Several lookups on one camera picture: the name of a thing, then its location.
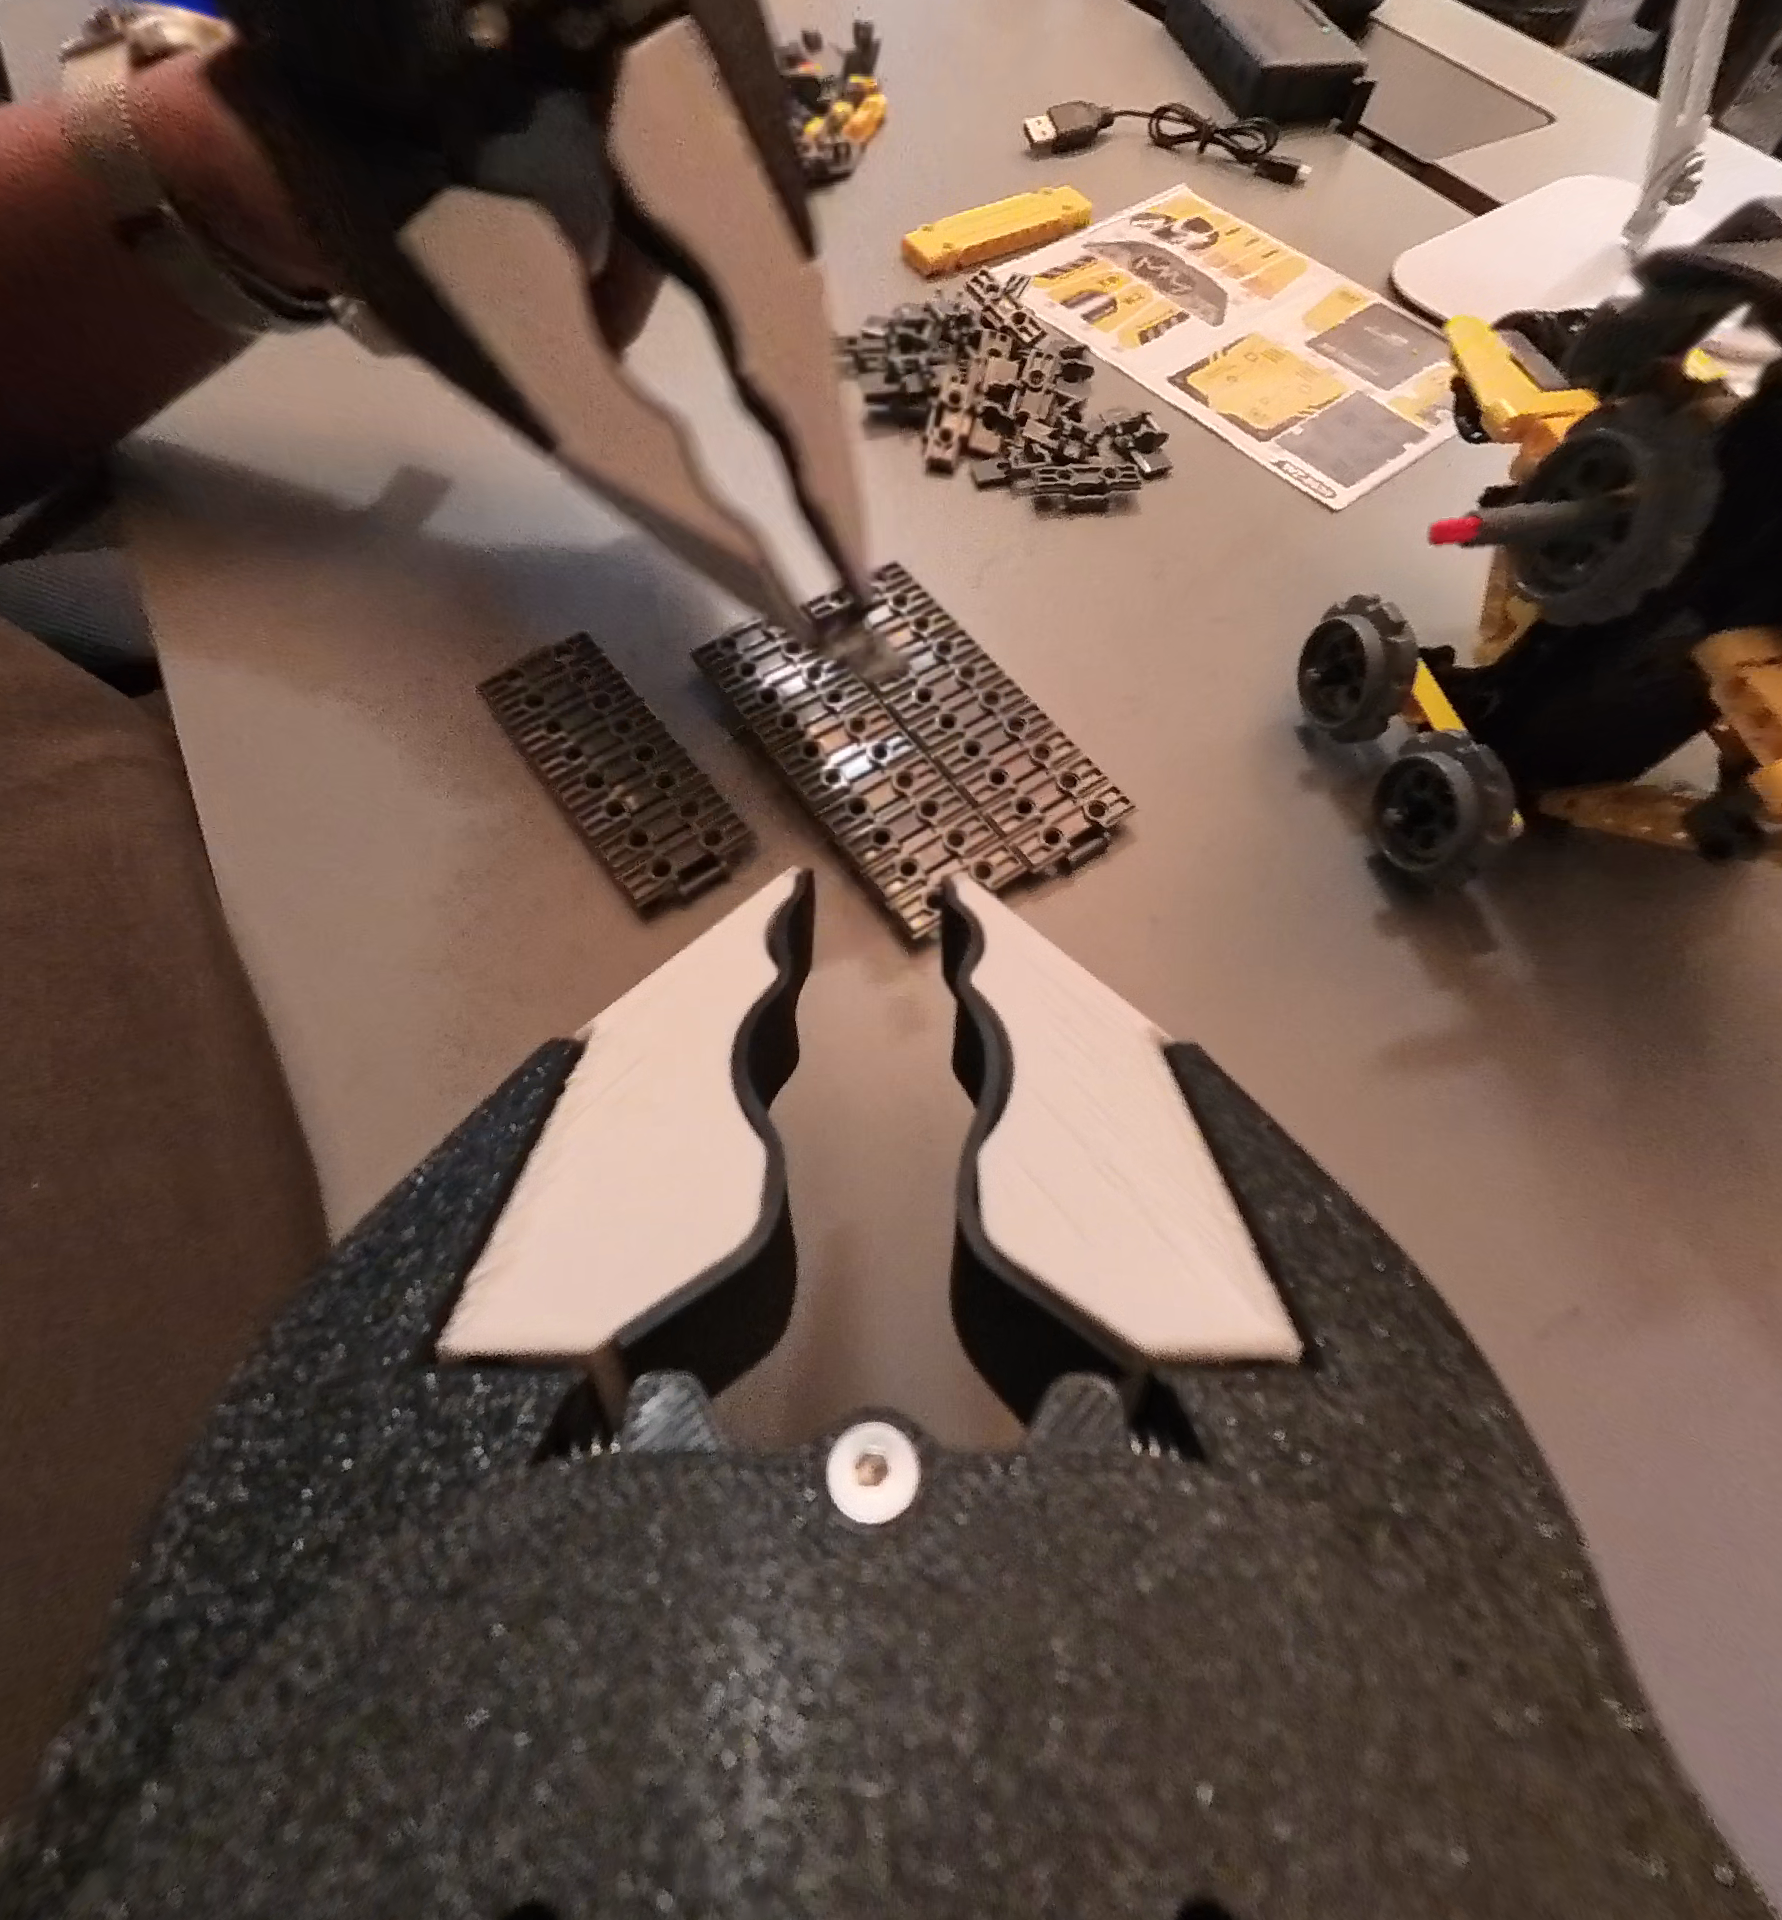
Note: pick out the pile of yellow black bricks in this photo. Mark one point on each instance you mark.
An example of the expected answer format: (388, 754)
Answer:
(832, 120)

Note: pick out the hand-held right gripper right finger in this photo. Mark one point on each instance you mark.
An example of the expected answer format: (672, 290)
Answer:
(1116, 1199)

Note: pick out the person's left forearm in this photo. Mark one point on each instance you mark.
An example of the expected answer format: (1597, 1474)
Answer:
(22, 301)

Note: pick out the silver wristwatch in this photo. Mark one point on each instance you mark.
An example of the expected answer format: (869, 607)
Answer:
(127, 165)

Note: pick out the dark grey track link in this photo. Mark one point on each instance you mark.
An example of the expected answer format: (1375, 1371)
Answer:
(861, 637)

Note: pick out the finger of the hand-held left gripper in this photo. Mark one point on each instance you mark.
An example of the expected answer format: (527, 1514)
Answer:
(726, 225)
(548, 332)

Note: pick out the yellow black brick vehicle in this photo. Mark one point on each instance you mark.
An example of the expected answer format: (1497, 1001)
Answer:
(1627, 600)

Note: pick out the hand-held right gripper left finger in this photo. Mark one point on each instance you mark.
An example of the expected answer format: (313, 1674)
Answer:
(621, 1186)

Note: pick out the short dark grey track strip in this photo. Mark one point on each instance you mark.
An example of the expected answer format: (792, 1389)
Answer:
(621, 782)

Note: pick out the black power adapter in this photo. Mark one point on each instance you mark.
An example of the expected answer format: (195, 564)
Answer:
(1268, 46)

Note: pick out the yellow black sticker sheet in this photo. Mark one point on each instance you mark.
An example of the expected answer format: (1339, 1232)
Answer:
(1237, 345)

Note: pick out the white book stand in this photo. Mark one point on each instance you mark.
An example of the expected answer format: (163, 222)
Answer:
(1522, 240)

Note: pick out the pile of loose track links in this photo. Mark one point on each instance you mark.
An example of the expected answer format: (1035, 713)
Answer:
(997, 391)

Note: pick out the long yellow brick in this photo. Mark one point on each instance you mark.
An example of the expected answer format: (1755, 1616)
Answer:
(997, 229)

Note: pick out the person's left hand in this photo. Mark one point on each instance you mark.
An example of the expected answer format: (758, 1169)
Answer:
(630, 286)

